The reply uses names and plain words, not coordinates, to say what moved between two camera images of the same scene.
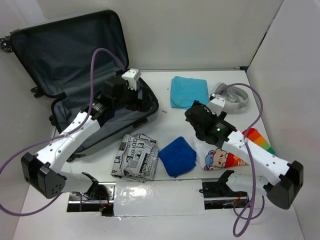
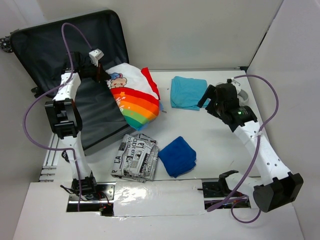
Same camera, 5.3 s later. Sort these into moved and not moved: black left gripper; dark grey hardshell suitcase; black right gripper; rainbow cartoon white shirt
Moved: black right gripper; rainbow cartoon white shirt; black left gripper
Not moved: dark grey hardshell suitcase
